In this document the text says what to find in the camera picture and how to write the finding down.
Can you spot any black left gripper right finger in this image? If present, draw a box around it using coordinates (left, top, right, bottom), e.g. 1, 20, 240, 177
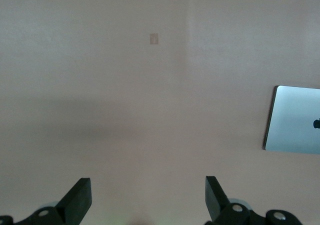
205, 175, 304, 225

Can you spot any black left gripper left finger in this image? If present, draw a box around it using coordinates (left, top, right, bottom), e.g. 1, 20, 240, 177
0, 177, 92, 225

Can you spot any grey laptop computer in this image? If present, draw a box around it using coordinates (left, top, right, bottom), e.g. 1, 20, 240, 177
262, 85, 320, 156

